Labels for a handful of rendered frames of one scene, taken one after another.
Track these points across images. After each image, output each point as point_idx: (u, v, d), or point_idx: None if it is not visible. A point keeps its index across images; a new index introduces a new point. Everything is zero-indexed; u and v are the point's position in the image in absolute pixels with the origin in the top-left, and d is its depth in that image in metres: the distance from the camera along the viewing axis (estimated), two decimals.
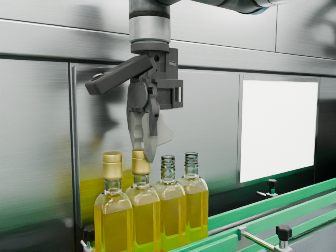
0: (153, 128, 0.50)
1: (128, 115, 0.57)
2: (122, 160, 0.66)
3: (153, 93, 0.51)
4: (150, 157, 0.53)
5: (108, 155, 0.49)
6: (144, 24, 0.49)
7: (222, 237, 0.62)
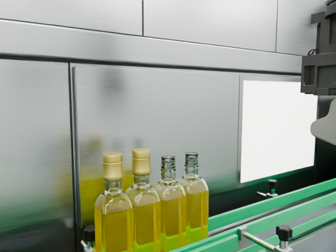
0: None
1: None
2: (122, 160, 0.66)
3: None
4: None
5: (108, 155, 0.49)
6: None
7: (222, 237, 0.62)
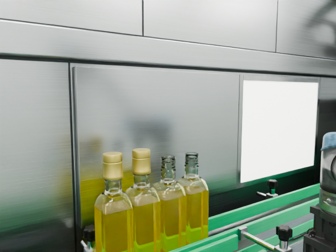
0: None
1: None
2: (122, 160, 0.66)
3: None
4: None
5: (108, 155, 0.49)
6: None
7: (222, 237, 0.62)
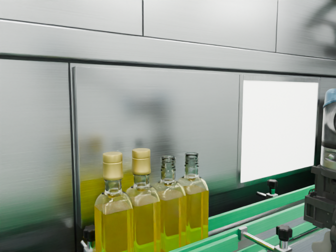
0: None
1: None
2: (122, 160, 0.66)
3: None
4: None
5: (108, 155, 0.49)
6: None
7: (222, 237, 0.62)
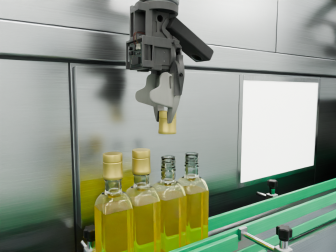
0: None
1: (181, 77, 0.53)
2: (122, 160, 0.66)
3: None
4: (158, 116, 0.58)
5: (108, 155, 0.49)
6: None
7: (222, 237, 0.62)
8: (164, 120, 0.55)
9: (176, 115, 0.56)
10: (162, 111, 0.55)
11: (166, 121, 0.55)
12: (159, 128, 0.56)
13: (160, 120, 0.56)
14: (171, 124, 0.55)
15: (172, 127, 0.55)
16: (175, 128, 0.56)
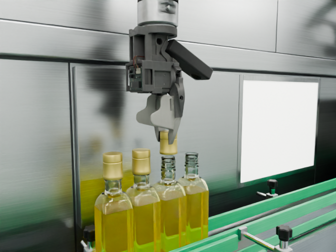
0: None
1: (181, 99, 0.53)
2: (122, 160, 0.66)
3: None
4: (159, 136, 0.58)
5: (108, 155, 0.49)
6: None
7: (222, 237, 0.62)
8: (165, 141, 0.55)
9: (176, 136, 0.56)
10: (163, 132, 0.56)
11: (167, 142, 0.55)
12: (160, 149, 0.57)
13: (161, 140, 0.56)
14: (172, 144, 0.56)
15: (173, 148, 0.56)
16: (176, 148, 0.57)
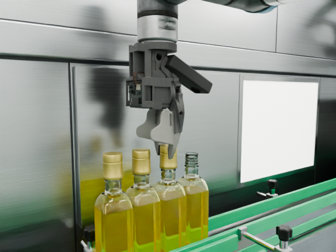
0: None
1: (181, 114, 0.53)
2: (122, 160, 0.66)
3: None
4: (159, 150, 0.58)
5: (108, 155, 0.49)
6: None
7: (222, 237, 0.62)
8: (165, 156, 0.56)
9: (176, 150, 0.57)
10: (163, 146, 0.56)
11: (167, 157, 0.56)
12: (160, 163, 0.57)
13: (161, 154, 0.56)
14: (172, 159, 0.56)
15: (173, 162, 0.56)
16: (176, 162, 0.57)
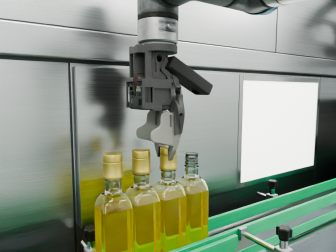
0: None
1: (181, 116, 0.53)
2: (122, 160, 0.66)
3: None
4: (159, 151, 0.58)
5: (108, 155, 0.49)
6: None
7: (222, 237, 0.62)
8: (165, 157, 0.56)
9: (176, 151, 0.57)
10: (163, 147, 0.56)
11: (167, 158, 0.56)
12: (160, 164, 0.57)
13: (161, 156, 0.56)
14: (172, 160, 0.56)
15: (173, 163, 0.56)
16: (176, 163, 0.57)
